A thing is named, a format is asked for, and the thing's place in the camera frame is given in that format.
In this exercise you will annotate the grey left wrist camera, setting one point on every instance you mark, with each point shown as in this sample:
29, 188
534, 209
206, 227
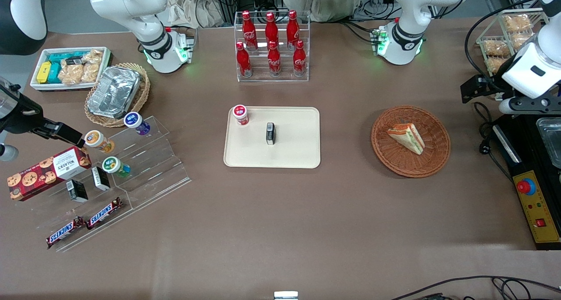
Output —
526, 105

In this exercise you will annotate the yellow snack box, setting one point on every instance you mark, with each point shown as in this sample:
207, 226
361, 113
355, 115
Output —
44, 72

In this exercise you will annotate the yellow control panel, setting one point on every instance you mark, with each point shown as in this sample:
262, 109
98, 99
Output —
541, 208

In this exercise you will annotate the aluminium foil tray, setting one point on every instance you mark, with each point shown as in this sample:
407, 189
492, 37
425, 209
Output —
114, 91

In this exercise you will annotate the green cap drink bottle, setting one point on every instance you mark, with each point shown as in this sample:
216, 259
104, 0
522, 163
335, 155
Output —
114, 166

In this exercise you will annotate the red emergency stop button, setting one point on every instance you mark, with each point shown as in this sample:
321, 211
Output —
525, 186

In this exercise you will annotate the small black box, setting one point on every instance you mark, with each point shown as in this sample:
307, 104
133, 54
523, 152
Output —
76, 191
270, 133
100, 178

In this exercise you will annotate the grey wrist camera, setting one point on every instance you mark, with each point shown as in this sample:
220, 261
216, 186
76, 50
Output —
8, 152
526, 105

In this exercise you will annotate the metal frame leg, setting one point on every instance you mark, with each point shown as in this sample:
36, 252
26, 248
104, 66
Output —
526, 155

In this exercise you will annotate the orange cap drink bottle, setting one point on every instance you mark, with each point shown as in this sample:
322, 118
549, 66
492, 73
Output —
97, 140

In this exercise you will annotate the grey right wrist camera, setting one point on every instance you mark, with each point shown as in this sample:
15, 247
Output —
8, 152

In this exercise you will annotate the brown round wicker basket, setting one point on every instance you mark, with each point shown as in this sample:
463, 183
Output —
394, 159

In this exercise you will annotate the clear acrylic bottle rack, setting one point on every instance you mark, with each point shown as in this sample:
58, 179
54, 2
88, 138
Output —
285, 77

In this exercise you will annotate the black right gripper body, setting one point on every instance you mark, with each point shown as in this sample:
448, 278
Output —
21, 117

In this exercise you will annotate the steel pan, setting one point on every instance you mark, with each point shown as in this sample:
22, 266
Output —
553, 140

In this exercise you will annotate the teal snack box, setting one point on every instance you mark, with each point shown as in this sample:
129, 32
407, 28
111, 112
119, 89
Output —
55, 72

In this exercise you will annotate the bagged cookies pack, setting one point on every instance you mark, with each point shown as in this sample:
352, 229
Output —
93, 56
71, 74
90, 72

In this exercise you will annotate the tan oval wicker basket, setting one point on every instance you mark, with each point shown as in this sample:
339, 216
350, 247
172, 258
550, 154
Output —
142, 94

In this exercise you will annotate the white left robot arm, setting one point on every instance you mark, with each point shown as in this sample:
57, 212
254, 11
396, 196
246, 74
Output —
532, 67

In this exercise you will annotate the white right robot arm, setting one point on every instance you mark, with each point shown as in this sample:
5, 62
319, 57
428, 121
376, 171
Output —
131, 6

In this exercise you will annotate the clear rack with bread bags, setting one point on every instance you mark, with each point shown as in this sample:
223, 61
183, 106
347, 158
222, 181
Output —
480, 43

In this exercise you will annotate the small grey white device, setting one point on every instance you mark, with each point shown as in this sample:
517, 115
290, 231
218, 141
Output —
285, 295

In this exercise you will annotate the beige plastic tray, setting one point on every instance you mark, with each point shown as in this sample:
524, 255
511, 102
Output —
293, 151

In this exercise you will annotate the beige cloth bundle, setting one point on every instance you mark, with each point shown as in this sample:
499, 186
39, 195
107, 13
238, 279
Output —
324, 1

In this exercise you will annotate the triangle sandwich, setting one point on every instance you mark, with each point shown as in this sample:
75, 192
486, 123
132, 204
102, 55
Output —
410, 137

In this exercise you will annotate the red cola bottle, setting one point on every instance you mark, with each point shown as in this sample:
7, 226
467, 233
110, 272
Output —
271, 28
292, 30
249, 30
274, 59
299, 59
243, 61

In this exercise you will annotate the Snickers chocolate bar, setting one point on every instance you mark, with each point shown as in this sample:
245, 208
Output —
104, 213
65, 232

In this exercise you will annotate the white plastic snack bin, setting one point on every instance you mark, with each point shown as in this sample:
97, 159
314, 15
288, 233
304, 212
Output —
37, 86

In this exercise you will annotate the red Walkers cookie box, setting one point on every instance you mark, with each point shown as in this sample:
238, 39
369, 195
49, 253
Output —
44, 175

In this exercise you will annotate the clear acrylic stepped shelf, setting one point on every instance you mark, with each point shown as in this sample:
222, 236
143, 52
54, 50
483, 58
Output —
153, 168

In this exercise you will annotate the red cap small jar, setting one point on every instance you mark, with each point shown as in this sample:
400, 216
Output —
240, 115

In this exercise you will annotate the purple cap drink bottle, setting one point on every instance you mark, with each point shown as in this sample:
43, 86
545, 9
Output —
136, 122

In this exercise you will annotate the crumpled beige bag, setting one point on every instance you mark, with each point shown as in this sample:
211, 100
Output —
188, 10

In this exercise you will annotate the bagged bread pack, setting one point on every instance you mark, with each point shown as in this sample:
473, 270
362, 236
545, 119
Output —
520, 40
496, 48
495, 64
517, 23

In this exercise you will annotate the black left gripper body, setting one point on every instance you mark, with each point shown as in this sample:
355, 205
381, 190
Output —
490, 86

